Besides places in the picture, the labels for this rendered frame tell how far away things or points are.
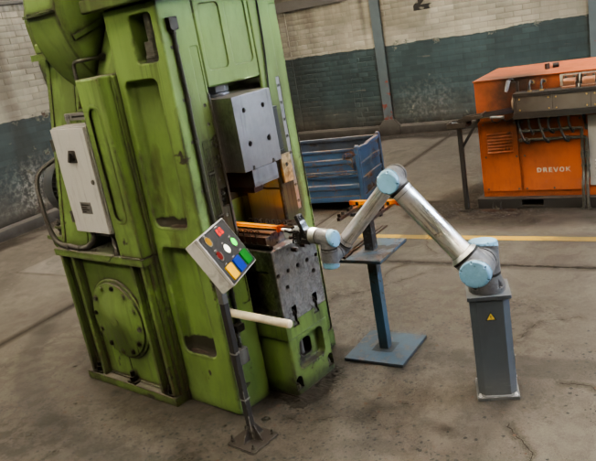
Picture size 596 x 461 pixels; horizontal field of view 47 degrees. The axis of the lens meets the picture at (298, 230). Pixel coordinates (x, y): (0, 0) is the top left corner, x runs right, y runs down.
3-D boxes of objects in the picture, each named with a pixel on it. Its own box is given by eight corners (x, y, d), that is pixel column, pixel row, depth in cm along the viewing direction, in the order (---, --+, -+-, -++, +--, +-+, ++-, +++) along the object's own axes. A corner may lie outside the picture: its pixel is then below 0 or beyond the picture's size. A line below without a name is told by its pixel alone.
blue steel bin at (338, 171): (389, 189, 821) (381, 130, 801) (367, 210, 754) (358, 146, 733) (299, 194, 875) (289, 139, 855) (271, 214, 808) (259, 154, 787)
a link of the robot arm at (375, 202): (399, 154, 357) (330, 244, 391) (391, 159, 346) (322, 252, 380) (416, 167, 355) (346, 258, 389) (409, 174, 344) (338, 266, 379)
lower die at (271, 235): (290, 237, 397) (287, 223, 394) (267, 249, 383) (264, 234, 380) (239, 232, 424) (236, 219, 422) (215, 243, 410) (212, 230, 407)
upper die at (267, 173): (279, 177, 387) (276, 161, 384) (255, 187, 373) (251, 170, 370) (227, 176, 414) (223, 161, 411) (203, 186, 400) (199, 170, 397)
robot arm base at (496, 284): (504, 279, 366) (503, 262, 363) (507, 294, 348) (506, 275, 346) (467, 283, 370) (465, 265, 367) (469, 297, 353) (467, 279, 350)
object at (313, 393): (366, 370, 420) (366, 369, 420) (307, 420, 379) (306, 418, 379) (315, 359, 446) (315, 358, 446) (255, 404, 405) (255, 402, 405)
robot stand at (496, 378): (516, 378, 384) (506, 278, 367) (520, 399, 364) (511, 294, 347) (475, 380, 389) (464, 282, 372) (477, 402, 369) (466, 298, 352)
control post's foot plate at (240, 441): (281, 434, 372) (278, 419, 369) (253, 456, 356) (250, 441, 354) (252, 423, 386) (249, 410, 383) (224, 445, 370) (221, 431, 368)
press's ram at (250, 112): (292, 155, 394) (279, 84, 382) (245, 173, 366) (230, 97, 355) (239, 155, 421) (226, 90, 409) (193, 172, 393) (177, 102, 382)
